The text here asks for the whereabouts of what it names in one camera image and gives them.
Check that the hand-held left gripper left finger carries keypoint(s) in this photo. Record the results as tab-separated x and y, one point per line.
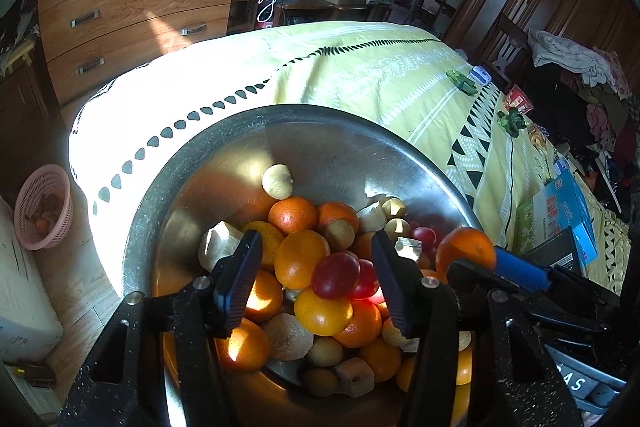
237	277

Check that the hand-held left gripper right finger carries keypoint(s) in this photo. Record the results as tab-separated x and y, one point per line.
395	292

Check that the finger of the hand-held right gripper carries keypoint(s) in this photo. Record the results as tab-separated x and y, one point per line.
470	271
520	267

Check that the single orange fruit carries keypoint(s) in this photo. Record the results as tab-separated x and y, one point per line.
465	247

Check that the pile of oranges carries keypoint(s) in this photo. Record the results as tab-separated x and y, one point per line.
302	259

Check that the stainless steel bowl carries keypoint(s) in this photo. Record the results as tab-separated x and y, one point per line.
325	147

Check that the red cherry tomato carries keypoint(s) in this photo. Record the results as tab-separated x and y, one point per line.
425	237
367	284
335	274

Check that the pale peeled vegetable chunk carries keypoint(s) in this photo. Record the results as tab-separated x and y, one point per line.
372	217
217	244
407	249

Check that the black box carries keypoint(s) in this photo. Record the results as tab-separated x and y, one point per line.
560	252

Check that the blue green cardboard box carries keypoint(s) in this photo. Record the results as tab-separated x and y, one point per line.
565	207

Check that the tan round potato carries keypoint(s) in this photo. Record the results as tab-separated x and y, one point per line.
287	337

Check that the brown ginger piece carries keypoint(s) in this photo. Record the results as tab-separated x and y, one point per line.
355	377

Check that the orange snack packet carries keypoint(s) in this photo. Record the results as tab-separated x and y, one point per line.
538	138

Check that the green leafy vegetable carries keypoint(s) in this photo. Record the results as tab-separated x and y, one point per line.
512	121

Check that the red snack packet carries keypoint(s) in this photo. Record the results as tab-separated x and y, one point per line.
519	101

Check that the green clip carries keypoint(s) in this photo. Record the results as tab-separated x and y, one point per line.
462	82

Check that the pink plastic basket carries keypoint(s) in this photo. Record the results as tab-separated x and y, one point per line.
55	227

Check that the blue white packet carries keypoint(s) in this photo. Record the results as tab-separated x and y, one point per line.
481	76

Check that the pile of clothes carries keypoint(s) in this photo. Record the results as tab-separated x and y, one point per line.
590	77

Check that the white foam box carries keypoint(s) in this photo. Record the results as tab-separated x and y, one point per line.
25	307

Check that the dark wooden chair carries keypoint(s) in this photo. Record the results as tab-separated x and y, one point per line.
505	52

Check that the yellow patterned blanket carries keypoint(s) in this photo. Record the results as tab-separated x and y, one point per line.
350	72

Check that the dark wooden table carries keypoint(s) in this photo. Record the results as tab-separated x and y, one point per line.
320	9

